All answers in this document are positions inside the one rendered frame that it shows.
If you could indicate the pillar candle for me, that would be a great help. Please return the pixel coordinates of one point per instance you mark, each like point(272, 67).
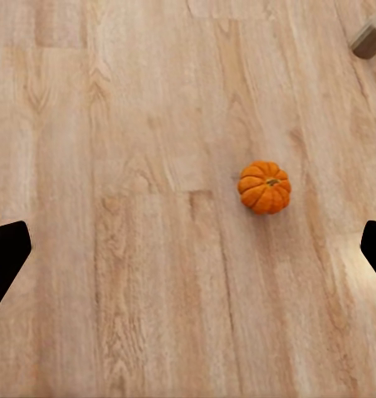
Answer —
point(363, 42)

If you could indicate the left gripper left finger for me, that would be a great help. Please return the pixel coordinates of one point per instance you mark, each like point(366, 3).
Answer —
point(15, 247)

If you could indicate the pumpkin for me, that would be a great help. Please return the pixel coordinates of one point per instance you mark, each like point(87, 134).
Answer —
point(264, 188)

